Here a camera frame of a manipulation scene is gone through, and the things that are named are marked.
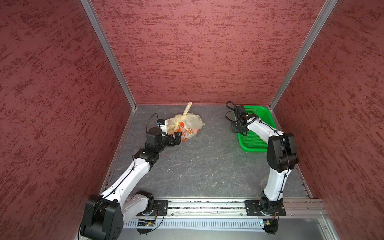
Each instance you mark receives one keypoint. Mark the aluminium corner post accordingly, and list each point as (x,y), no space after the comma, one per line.
(97,26)
(317,26)

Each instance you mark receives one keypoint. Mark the printed translucent plastic bag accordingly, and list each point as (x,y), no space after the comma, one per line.
(187,124)

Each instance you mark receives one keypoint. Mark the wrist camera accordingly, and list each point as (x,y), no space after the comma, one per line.
(162,124)
(240,111)

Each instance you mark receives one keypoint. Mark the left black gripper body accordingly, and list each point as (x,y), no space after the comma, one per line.
(165,141)

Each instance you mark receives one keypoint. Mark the green plastic basket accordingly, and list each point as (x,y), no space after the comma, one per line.
(256,140)

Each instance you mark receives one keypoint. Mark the right aluminium corner post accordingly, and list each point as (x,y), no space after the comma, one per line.
(317,26)

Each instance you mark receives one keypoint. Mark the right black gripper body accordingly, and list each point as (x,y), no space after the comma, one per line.
(237,128)

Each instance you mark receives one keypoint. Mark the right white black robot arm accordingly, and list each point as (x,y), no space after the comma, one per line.
(282,157)

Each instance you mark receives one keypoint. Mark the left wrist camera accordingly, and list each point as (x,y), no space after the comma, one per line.
(162,124)

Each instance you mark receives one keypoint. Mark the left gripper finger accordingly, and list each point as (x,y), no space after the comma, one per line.
(178,138)
(172,140)

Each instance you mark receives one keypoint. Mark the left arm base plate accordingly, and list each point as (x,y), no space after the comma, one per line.
(157,207)

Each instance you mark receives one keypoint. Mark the left aluminium corner post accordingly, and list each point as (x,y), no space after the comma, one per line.
(97,26)

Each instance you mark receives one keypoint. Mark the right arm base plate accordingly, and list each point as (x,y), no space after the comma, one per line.
(264,207)

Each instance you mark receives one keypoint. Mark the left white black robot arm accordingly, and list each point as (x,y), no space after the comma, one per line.
(104,215)

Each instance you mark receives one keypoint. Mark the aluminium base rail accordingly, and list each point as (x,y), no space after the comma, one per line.
(237,208)

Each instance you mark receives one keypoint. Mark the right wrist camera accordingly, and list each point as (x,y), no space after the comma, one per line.
(240,111)

